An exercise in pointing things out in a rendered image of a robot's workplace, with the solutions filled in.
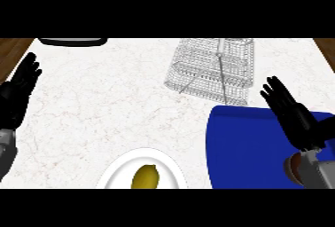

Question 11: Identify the blue tray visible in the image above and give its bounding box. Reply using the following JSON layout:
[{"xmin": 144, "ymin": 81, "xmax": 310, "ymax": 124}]
[{"xmin": 205, "ymin": 105, "xmax": 335, "ymax": 190}]

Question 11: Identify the white plate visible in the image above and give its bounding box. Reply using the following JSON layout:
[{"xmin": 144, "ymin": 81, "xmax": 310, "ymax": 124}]
[{"xmin": 96, "ymin": 146, "xmax": 189, "ymax": 190}]

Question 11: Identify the brown cupcake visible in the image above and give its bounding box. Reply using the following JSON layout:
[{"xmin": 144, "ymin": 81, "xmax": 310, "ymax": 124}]
[{"xmin": 283, "ymin": 153, "xmax": 305, "ymax": 186}]

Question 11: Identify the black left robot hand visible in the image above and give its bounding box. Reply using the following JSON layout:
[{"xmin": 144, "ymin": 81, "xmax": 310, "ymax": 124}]
[{"xmin": 0, "ymin": 51, "xmax": 43, "ymax": 131}]

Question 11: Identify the tiered wire basket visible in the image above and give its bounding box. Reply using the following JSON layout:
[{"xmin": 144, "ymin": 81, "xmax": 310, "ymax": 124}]
[{"xmin": 162, "ymin": 38, "xmax": 257, "ymax": 106}]

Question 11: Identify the yellow lemon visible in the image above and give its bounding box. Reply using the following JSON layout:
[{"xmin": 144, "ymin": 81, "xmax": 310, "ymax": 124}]
[{"xmin": 131, "ymin": 164, "xmax": 161, "ymax": 190}]

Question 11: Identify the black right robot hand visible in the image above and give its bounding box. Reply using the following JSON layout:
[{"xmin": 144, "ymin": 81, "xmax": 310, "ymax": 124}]
[{"xmin": 260, "ymin": 75, "xmax": 335, "ymax": 153}]

